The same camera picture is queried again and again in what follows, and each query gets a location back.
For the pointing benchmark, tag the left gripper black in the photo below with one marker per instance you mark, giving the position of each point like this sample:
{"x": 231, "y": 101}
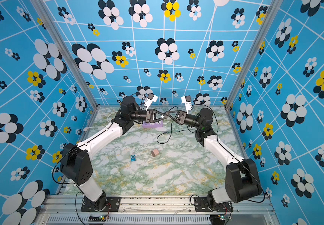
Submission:
{"x": 150, "y": 115}

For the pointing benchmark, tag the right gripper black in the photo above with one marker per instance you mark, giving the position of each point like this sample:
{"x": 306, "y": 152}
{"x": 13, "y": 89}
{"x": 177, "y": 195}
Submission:
{"x": 182, "y": 117}

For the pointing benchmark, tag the purple power strip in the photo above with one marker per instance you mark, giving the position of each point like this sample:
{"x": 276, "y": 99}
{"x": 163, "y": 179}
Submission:
{"x": 158, "y": 124}

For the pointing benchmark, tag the pink usb charger cube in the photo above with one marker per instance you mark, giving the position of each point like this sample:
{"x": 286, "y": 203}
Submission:
{"x": 155, "y": 152}

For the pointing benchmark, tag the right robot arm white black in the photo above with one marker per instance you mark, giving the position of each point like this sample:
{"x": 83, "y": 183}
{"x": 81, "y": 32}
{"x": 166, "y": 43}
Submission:
{"x": 241, "y": 176}

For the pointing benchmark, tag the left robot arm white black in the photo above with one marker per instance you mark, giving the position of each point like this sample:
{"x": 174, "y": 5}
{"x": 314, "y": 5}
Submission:
{"x": 76, "y": 162}

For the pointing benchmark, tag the blue mp3 player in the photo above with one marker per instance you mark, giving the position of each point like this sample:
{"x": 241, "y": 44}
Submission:
{"x": 133, "y": 157}

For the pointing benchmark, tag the right green circuit board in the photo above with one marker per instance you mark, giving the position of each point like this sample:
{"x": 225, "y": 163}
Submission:
{"x": 218, "y": 219}

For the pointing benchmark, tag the green circuit board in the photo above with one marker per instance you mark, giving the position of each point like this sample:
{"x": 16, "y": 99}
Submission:
{"x": 218, "y": 219}
{"x": 97, "y": 218}

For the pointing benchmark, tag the left green circuit board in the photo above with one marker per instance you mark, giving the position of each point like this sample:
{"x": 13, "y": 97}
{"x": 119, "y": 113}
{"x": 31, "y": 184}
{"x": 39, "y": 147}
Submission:
{"x": 97, "y": 218}

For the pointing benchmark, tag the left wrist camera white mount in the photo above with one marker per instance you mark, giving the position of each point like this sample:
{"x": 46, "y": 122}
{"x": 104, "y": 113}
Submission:
{"x": 151, "y": 98}

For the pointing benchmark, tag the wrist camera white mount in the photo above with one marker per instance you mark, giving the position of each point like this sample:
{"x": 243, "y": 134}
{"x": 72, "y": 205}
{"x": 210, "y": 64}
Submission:
{"x": 186, "y": 100}
{"x": 151, "y": 98}

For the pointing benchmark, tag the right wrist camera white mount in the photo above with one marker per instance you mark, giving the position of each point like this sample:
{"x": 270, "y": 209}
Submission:
{"x": 186, "y": 100}

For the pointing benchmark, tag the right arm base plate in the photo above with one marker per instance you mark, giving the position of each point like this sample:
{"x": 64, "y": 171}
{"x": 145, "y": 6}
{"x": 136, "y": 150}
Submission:
{"x": 206, "y": 204}

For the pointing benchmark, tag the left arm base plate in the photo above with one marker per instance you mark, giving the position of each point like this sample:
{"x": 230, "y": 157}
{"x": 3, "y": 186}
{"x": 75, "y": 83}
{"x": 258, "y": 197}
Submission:
{"x": 104, "y": 204}

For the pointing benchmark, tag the aluminium front rail frame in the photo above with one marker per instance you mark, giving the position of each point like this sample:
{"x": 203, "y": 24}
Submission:
{"x": 154, "y": 210}

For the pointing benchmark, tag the right aluminium corner post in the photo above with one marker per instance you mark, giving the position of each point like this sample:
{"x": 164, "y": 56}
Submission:
{"x": 264, "y": 28}

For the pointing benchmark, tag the aluminium corner post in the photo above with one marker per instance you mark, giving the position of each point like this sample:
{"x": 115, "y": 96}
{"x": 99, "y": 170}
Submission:
{"x": 264, "y": 28}
{"x": 58, "y": 40}

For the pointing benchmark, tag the left aluminium corner post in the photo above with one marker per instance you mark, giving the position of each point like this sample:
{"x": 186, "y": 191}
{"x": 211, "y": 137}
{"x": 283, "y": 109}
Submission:
{"x": 58, "y": 40}

